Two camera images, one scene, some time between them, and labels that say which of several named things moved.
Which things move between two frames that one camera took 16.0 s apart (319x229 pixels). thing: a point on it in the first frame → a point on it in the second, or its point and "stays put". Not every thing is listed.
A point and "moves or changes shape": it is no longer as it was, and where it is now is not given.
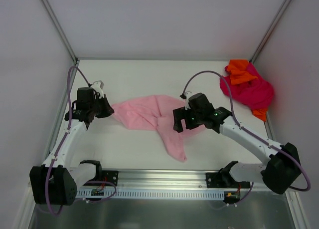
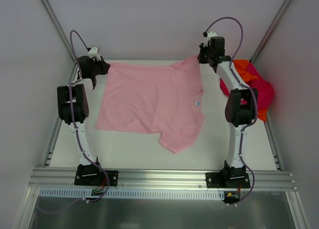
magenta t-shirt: x=255 y=94 stays put
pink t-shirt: x=156 y=113 moves or changes shape
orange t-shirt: x=238 y=68 stays put
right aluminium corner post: x=268 y=34 stays put
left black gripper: x=100 y=106 → x=100 y=67
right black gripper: x=184 y=118 → x=203 y=57
